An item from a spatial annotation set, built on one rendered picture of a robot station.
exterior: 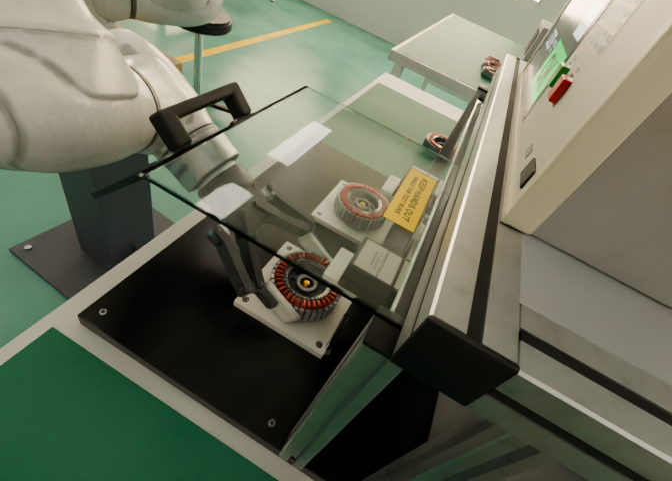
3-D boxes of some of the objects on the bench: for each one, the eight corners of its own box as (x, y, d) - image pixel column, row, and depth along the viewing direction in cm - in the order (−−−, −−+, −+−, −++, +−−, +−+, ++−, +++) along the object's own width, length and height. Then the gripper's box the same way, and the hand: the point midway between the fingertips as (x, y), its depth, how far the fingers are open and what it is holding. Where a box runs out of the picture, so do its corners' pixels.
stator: (459, 157, 114) (466, 147, 111) (444, 166, 106) (451, 156, 104) (432, 138, 117) (437, 129, 115) (415, 146, 110) (421, 136, 107)
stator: (252, 297, 52) (256, 283, 50) (291, 253, 60) (295, 238, 58) (317, 338, 51) (324, 325, 48) (347, 286, 59) (354, 273, 57)
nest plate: (232, 305, 52) (233, 300, 51) (285, 246, 63) (286, 241, 62) (320, 359, 50) (322, 355, 49) (358, 288, 61) (361, 284, 60)
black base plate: (79, 323, 46) (76, 314, 44) (308, 143, 93) (310, 136, 91) (398, 537, 40) (407, 535, 39) (470, 231, 87) (475, 224, 86)
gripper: (252, 157, 61) (329, 255, 66) (139, 231, 44) (255, 355, 48) (277, 135, 56) (359, 242, 61) (161, 208, 39) (288, 349, 44)
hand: (305, 283), depth 54 cm, fingers closed on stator, 11 cm apart
